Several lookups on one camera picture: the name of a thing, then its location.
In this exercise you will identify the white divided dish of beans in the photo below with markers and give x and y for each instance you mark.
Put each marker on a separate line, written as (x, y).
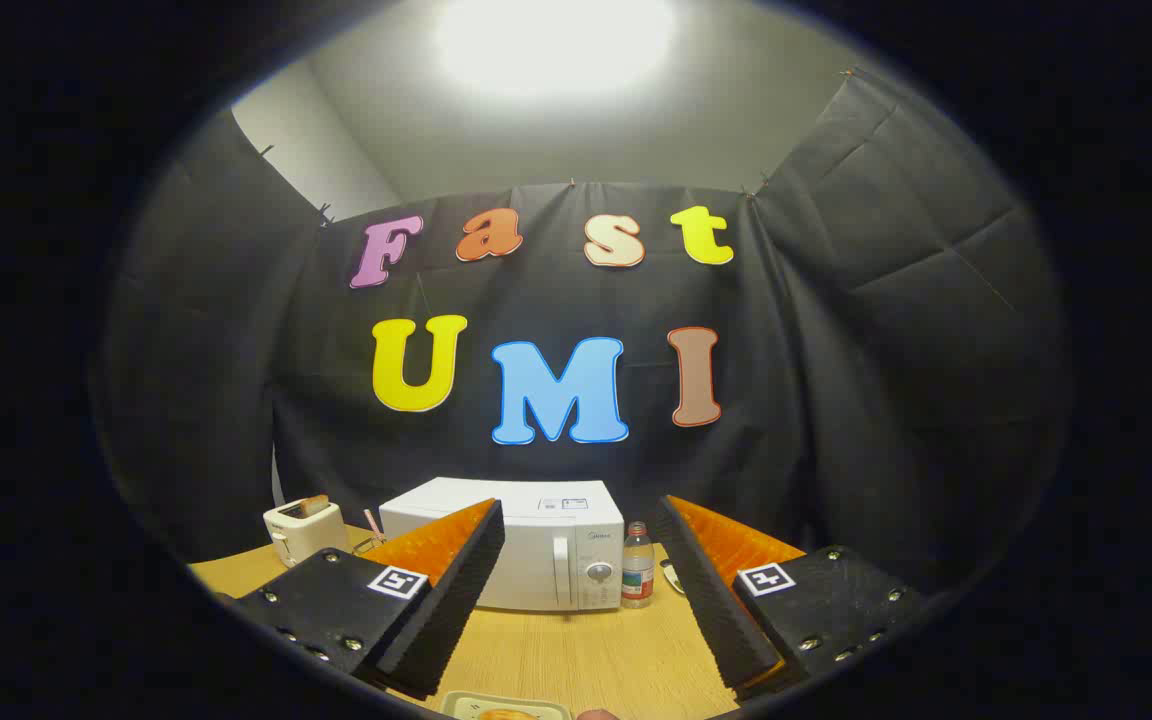
(669, 575)

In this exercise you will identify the toast slice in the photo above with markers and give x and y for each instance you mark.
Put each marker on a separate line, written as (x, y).
(314, 505)

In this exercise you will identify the patterned cream plate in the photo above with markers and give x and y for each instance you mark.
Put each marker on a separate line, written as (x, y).
(458, 705)

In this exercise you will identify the clear plastic water bottle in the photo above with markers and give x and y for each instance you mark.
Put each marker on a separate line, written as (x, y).
(637, 570)

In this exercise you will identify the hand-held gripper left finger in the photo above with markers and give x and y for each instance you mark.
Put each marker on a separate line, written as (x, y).
(456, 600)

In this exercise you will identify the white toaster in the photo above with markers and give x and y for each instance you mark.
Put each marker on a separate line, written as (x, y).
(304, 533)

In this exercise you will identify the pink striped straw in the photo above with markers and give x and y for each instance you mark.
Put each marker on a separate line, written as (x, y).
(373, 525)

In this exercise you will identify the golden bread bun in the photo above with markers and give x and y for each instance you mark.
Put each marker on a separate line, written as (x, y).
(506, 714)

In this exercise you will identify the white microwave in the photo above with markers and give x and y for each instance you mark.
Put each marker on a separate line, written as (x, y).
(546, 560)

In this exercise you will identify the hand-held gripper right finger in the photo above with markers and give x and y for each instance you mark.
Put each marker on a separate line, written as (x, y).
(711, 600)

